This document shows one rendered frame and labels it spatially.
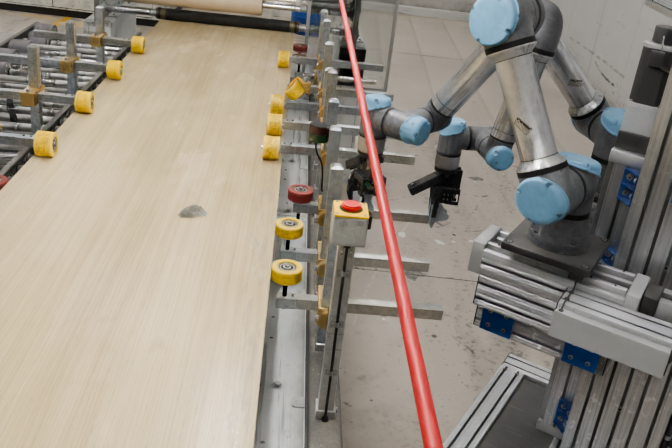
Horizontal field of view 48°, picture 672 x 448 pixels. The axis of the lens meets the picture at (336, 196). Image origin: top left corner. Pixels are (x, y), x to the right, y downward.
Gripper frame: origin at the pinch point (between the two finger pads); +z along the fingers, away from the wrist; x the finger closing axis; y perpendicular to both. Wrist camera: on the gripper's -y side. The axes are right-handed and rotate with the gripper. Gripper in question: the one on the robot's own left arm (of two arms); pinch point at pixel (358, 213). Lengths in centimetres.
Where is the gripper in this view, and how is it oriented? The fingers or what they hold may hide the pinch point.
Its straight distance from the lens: 216.5
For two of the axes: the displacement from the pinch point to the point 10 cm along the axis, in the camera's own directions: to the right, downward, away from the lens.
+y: 3.7, 4.1, -8.3
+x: 9.2, -0.6, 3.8
